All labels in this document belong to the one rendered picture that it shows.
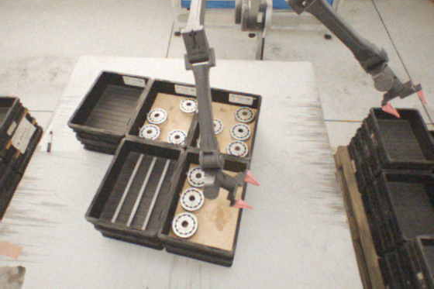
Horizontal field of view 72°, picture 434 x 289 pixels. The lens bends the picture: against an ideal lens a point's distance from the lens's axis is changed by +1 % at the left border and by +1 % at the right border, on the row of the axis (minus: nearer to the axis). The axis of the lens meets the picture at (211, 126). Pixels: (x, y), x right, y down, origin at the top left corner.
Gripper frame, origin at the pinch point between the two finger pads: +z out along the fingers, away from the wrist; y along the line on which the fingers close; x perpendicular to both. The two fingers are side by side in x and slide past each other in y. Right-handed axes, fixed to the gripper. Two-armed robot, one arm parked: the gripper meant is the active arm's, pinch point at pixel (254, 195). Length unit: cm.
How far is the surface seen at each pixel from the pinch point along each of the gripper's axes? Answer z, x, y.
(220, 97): -24, 25, 54
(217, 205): -7.0, 20.7, -2.6
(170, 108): -45, 38, 41
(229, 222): -0.6, 17.9, -8.0
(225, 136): -13.7, 24.8, 33.0
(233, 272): 10.7, 26.8, -23.2
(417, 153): 99, 19, 81
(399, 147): 90, 23, 82
